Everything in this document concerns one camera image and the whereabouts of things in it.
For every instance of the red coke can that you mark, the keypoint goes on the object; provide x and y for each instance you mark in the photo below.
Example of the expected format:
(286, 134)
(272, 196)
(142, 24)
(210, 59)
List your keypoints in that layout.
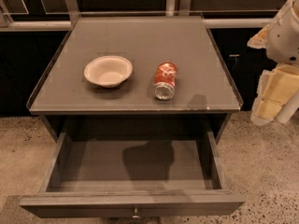
(165, 81)

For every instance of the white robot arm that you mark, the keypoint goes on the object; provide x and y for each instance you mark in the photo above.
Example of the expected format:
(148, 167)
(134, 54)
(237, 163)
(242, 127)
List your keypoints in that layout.
(278, 89)

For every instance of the open grey top drawer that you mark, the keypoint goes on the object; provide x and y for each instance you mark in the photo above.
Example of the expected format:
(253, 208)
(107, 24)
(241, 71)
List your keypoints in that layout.
(93, 175)

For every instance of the metal railing frame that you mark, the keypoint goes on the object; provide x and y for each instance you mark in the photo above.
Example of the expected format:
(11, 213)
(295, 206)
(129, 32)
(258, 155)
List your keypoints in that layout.
(53, 10)

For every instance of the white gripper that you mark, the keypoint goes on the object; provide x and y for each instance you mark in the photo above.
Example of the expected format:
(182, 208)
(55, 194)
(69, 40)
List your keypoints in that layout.
(284, 34)

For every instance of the metal drawer knob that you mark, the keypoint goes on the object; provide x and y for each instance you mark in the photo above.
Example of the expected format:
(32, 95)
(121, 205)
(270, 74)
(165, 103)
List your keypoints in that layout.
(135, 214)

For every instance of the white paper bowl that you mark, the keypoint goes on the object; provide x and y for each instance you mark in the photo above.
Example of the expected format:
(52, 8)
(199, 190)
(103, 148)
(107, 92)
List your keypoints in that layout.
(108, 71)

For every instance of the grey drawer cabinet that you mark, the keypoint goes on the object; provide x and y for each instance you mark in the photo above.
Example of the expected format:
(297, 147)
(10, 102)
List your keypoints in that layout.
(203, 83)

